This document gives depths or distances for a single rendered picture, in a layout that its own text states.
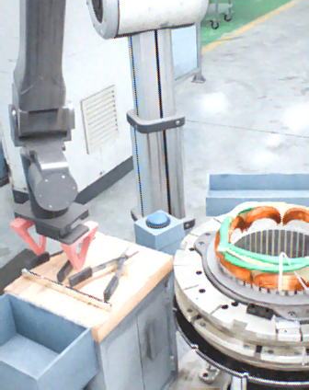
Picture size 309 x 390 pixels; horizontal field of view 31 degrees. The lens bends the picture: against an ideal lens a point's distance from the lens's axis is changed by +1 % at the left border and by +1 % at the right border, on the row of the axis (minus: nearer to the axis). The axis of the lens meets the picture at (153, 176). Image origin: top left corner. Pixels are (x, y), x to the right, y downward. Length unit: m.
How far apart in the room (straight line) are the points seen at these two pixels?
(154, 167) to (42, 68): 0.56
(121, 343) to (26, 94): 0.40
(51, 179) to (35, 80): 0.13
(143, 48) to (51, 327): 0.57
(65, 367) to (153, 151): 0.56
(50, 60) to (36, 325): 0.41
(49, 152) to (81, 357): 0.29
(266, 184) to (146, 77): 0.34
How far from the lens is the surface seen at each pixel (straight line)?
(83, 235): 0.83
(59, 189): 0.73
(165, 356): 1.03
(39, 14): 0.66
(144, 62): 1.14
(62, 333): 0.85
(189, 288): 0.80
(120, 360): 0.90
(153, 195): 1.24
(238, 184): 1.19
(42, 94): 0.73
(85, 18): 3.13
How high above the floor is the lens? 1.59
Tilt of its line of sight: 26 degrees down
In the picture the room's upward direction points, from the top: 5 degrees counter-clockwise
